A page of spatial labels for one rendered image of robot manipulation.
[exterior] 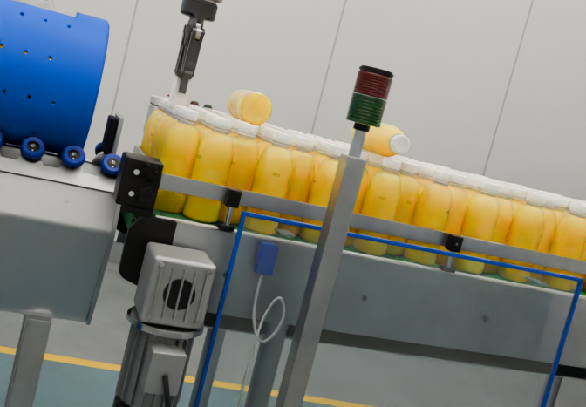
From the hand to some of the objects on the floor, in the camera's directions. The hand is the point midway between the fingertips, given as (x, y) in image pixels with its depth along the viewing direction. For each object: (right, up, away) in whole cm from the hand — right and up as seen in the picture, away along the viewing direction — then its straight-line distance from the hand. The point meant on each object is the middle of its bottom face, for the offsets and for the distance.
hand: (179, 93), depth 159 cm
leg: (-42, -106, -3) cm, 114 cm away
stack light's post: (+8, -120, -14) cm, 122 cm away
